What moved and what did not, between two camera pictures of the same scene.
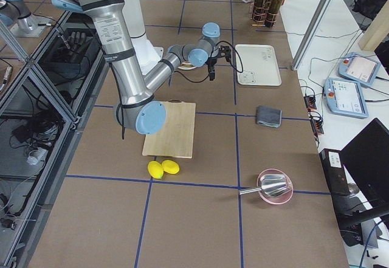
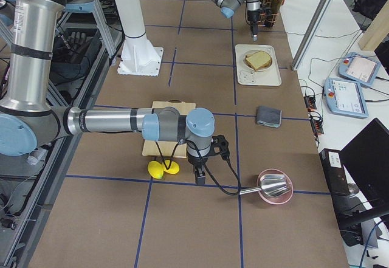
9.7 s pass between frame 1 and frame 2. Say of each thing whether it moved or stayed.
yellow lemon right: stayed
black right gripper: moved
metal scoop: stayed
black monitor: stayed
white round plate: moved
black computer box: stayed
